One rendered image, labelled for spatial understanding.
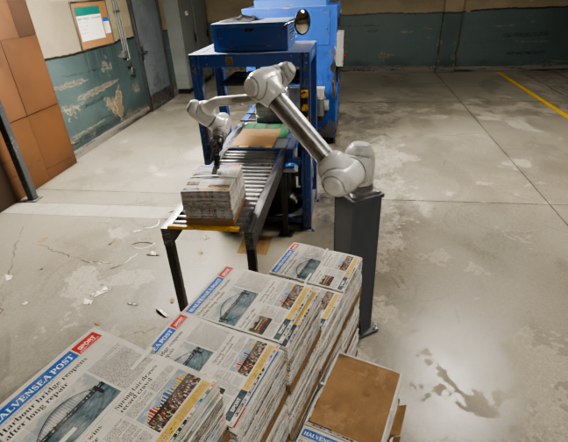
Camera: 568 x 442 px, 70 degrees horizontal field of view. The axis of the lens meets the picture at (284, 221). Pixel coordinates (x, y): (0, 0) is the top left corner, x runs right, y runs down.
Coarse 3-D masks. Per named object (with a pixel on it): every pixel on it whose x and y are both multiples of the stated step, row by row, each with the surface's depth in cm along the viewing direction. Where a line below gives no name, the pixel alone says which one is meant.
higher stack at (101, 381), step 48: (96, 336) 97; (48, 384) 85; (96, 384) 85; (144, 384) 85; (192, 384) 84; (0, 432) 76; (48, 432) 76; (96, 432) 76; (144, 432) 75; (192, 432) 80
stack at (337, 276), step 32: (288, 256) 202; (320, 256) 200; (352, 256) 199; (320, 288) 180; (352, 288) 192; (352, 320) 206; (320, 352) 158; (352, 352) 217; (320, 384) 170; (288, 416) 136
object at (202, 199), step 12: (192, 180) 237; (204, 180) 236; (216, 180) 236; (228, 180) 235; (192, 192) 225; (204, 192) 224; (216, 192) 224; (228, 192) 223; (192, 204) 228; (204, 204) 227; (216, 204) 227; (228, 204) 226; (192, 216) 232; (204, 216) 231; (216, 216) 231; (228, 216) 230
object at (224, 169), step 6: (198, 168) 252; (204, 168) 251; (210, 168) 250; (222, 168) 249; (228, 168) 249; (234, 168) 248; (240, 168) 251; (192, 174) 245; (198, 174) 245; (204, 174) 244; (210, 174) 244; (222, 174) 243; (228, 174) 243; (234, 174) 242; (240, 174) 250; (240, 180) 249; (240, 186) 249; (240, 192) 247
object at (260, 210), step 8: (280, 152) 335; (280, 160) 318; (272, 168) 305; (280, 168) 316; (272, 176) 293; (280, 176) 318; (272, 184) 282; (264, 192) 271; (272, 192) 283; (264, 200) 261; (272, 200) 284; (256, 208) 252; (264, 208) 258; (256, 216) 244; (264, 216) 259; (248, 224) 236; (256, 224) 237; (248, 232) 229; (256, 232) 238; (248, 240) 231; (256, 240) 239; (248, 248) 234
